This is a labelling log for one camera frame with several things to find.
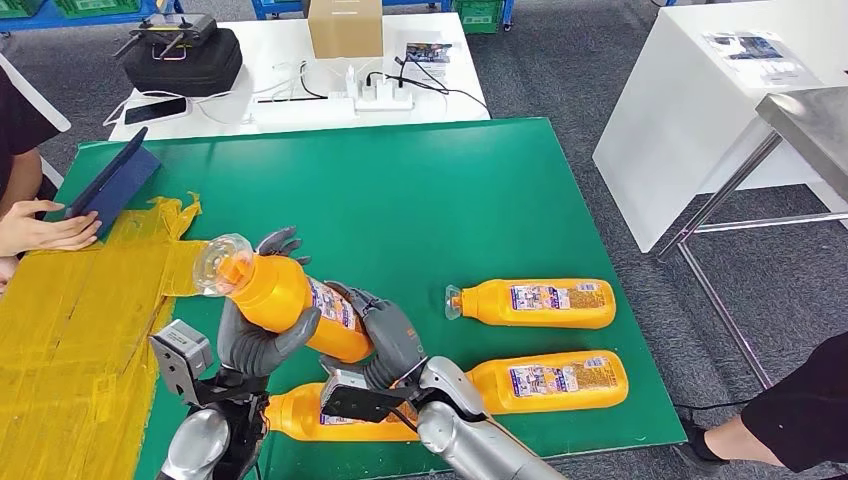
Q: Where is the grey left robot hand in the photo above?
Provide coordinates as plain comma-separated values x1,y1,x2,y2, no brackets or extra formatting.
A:
216,227,323,379

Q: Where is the person's hand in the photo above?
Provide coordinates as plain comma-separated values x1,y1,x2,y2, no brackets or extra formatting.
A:
0,198,104,258

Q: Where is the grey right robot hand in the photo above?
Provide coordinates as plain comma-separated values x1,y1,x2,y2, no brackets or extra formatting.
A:
319,281,427,392

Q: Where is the orange detergent bottle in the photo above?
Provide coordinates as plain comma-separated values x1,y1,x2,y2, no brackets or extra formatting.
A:
463,350,630,417
193,233,376,364
445,278,617,331
263,382,422,444

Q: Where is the dark blue tablet case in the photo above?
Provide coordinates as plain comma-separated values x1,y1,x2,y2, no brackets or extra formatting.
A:
64,127,163,238

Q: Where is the yellow taped cardboard sheet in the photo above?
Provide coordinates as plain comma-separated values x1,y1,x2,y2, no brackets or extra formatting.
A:
0,192,213,480

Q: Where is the black smartphone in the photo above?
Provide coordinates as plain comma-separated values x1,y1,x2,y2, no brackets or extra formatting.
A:
123,96,189,127

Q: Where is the blue shelf rack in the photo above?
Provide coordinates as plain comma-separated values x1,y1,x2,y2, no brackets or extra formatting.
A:
250,0,516,33
0,0,185,36

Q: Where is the black carrying case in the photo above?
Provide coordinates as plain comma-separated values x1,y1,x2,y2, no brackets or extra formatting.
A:
122,26,244,99

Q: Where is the green plastic crate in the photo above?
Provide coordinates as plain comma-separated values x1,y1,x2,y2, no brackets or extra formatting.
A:
453,0,506,36
0,0,46,20
52,0,142,20

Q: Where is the white power strip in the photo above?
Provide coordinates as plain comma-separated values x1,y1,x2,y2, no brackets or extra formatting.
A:
354,82,415,113

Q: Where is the grey drone remote controller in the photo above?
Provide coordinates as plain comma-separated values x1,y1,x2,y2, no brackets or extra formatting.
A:
113,13,219,62

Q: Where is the white flat block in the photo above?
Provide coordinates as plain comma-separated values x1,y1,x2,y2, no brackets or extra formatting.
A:
251,97,359,130

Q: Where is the printed leaflet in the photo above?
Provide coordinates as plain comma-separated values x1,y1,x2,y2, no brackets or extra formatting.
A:
400,42,454,87

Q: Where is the white rectangular table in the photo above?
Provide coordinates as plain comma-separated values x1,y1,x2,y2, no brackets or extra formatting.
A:
107,11,492,142

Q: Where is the brown cardboard box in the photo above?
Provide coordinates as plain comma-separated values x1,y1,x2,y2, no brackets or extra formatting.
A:
307,0,385,60

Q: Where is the white panel-sided table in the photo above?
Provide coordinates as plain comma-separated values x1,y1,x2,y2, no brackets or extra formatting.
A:
591,0,848,255

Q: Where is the printed paper sheet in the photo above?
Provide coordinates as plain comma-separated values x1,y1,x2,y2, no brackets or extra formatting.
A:
702,30,824,91

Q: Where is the stainless steel table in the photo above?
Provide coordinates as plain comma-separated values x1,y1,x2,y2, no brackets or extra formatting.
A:
652,84,848,392

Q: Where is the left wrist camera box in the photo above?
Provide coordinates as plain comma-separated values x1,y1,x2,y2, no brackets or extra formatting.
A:
148,319,215,407

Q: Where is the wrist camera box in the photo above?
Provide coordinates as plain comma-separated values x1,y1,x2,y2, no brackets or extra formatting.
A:
319,367,429,425
148,319,215,407

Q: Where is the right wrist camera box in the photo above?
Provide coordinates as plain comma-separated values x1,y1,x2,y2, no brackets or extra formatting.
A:
319,367,429,425

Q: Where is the white cable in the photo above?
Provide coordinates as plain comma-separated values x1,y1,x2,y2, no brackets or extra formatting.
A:
102,60,309,128

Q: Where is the black power cable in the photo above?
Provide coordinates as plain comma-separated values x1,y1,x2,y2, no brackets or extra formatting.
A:
364,55,493,119

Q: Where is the thin black cable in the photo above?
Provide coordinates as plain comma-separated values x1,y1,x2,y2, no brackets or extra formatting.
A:
255,60,331,105

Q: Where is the black floor cable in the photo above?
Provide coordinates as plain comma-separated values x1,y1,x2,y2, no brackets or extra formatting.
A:
674,399,753,413

